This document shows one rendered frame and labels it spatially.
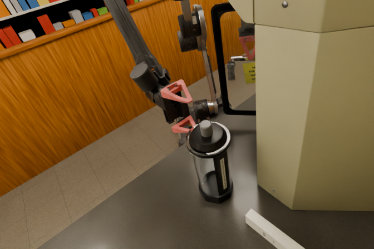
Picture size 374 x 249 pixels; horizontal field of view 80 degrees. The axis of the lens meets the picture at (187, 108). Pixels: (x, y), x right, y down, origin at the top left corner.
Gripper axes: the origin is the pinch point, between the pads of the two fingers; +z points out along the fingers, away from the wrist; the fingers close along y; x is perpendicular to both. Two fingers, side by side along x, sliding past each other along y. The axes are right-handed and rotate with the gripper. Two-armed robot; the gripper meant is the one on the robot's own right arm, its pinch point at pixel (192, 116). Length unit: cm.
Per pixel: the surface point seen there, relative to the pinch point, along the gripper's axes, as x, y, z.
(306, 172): 10.7, -9.8, 24.2
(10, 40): -37, -7, -237
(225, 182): -0.1, -17.7, 9.4
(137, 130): 24, -118, -161
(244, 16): 8.8, 22.3, 10.1
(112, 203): -26.5, -26.4, -14.9
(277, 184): 9.6, -19.0, 18.5
